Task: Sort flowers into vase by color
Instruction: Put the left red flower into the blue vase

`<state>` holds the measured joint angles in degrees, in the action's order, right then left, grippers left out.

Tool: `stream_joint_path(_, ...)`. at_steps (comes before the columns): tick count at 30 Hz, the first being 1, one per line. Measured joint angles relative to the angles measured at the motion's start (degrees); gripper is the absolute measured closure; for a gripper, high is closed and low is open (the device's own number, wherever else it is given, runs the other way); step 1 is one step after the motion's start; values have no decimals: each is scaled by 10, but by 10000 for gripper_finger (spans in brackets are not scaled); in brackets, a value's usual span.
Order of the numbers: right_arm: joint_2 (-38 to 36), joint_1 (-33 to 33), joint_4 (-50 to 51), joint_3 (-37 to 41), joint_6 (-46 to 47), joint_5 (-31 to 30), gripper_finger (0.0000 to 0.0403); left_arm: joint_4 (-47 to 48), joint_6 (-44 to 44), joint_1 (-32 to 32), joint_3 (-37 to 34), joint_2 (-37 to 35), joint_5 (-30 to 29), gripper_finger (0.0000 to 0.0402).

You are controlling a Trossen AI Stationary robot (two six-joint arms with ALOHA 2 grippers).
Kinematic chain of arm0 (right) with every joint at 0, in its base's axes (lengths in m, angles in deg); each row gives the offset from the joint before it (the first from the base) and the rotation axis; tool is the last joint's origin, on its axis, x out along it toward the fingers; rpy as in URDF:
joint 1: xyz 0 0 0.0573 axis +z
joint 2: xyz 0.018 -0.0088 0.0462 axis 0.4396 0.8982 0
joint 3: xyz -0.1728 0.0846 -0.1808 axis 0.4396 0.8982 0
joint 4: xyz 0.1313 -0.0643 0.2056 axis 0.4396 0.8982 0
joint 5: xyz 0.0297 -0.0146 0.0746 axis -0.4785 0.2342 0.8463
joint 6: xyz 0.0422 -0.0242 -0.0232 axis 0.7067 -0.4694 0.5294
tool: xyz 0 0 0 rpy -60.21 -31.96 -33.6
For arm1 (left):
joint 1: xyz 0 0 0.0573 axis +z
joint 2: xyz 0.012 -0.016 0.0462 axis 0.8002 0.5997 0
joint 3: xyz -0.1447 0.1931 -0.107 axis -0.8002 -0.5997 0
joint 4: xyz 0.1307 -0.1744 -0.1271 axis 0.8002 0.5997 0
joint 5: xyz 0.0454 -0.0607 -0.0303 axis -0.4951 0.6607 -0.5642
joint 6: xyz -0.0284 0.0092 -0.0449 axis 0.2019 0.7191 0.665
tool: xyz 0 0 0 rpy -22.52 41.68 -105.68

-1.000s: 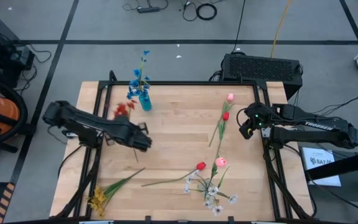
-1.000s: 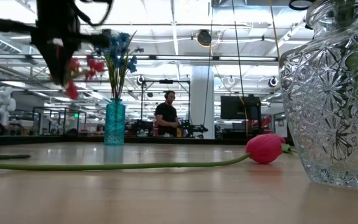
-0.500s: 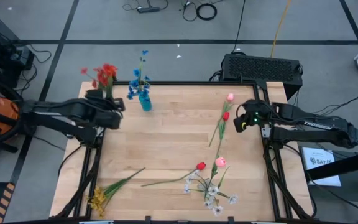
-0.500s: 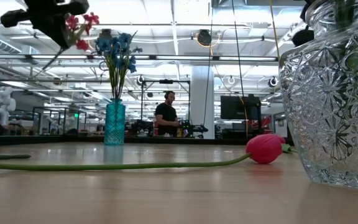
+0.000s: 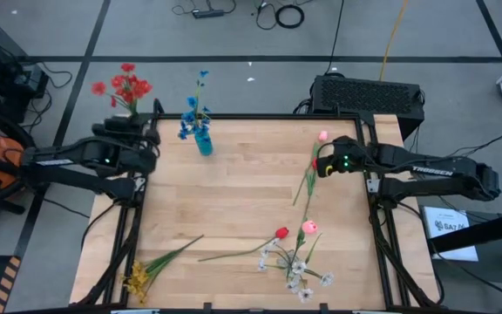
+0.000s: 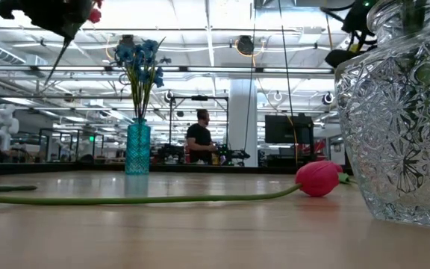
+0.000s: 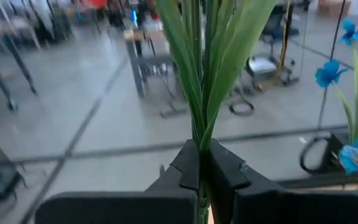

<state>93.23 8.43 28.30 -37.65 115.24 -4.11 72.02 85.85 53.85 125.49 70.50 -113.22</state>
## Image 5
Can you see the black stand beam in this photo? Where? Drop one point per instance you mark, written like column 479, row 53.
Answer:
column 482, row 233

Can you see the teal glass vase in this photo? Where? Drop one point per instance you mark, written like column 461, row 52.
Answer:
column 204, row 146

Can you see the black power strip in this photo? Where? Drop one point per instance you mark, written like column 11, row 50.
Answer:
column 207, row 13

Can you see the black table frame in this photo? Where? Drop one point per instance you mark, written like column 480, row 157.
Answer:
column 255, row 116

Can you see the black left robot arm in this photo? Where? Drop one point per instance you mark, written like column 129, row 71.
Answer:
column 81, row 152

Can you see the clear cut-glass vase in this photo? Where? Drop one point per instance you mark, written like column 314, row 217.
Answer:
column 286, row 261

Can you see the pink artificial tulip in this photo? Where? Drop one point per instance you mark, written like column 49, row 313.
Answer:
column 323, row 136
column 310, row 227

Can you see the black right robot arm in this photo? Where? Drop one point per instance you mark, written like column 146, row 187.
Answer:
column 434, row 172

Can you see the yellow artificial flower bunch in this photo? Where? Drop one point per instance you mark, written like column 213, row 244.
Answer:
column 140, row 277

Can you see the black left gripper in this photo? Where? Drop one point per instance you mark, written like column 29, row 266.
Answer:
column 124, row 126

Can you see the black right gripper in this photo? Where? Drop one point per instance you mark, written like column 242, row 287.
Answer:
column 342, row 152

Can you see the white booklet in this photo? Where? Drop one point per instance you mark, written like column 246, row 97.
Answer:
column 451, row 235

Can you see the black computer case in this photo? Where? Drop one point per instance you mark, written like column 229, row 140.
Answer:
column 364, row 96

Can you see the white artificial flower bunch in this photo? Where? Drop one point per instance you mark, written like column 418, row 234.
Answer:
column 299, row 267

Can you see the red poppy flower bunch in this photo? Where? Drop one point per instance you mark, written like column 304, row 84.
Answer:
column 131, row 87

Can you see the blue artificial flower bunch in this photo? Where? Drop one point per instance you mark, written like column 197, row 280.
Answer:
column 188, row 117

